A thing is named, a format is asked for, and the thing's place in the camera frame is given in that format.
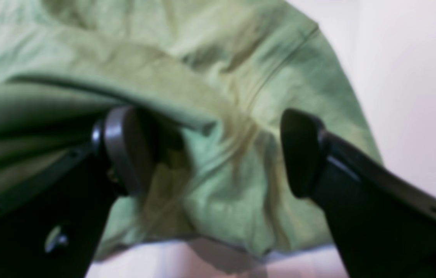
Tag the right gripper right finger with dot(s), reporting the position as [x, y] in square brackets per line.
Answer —
[382, 226]

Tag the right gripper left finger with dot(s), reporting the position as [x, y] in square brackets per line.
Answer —
[51, 224]

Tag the green t-shirt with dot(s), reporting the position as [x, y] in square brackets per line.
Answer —
[216, 75]

